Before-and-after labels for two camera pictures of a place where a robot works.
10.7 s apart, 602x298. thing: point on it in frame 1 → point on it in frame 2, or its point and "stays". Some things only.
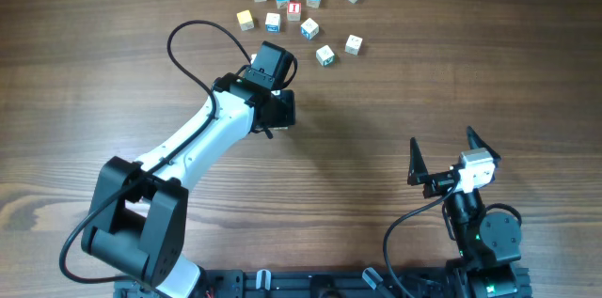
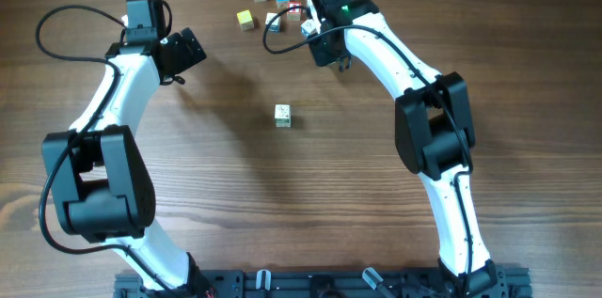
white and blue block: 273,23 stays
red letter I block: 293,11 stays
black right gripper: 419,176 → 321,57
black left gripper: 263,125 → 190,54
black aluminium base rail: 242,283 stays
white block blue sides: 309,28 stays
